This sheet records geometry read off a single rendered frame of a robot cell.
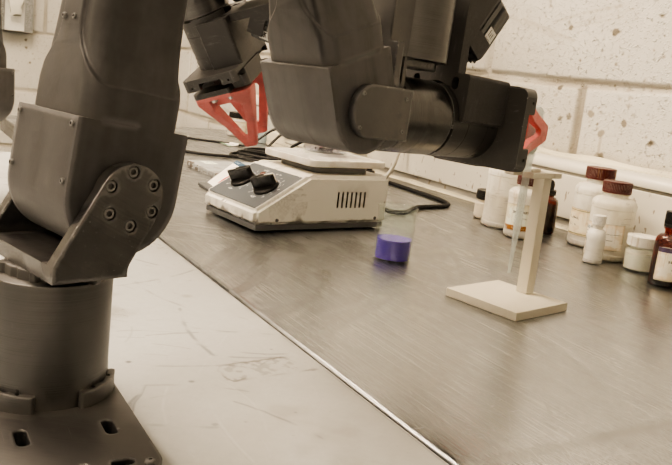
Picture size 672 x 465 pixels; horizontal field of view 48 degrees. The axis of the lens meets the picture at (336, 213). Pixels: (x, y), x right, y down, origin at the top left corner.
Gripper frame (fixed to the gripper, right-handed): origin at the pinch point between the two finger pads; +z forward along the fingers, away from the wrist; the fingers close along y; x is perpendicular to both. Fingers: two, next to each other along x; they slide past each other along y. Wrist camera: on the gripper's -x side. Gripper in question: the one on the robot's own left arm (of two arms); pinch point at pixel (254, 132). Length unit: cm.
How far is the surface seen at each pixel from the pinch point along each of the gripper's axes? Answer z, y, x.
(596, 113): 23, 38, -35
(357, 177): 11.4, 6.9, -7.5
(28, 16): -1, 173, 164
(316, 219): 12.9, 0.4, -3.1
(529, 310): 13.9, -20.5, -29.5
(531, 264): 13.4, -14.2, -29.6
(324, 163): 7.3, 3.9, -5.2
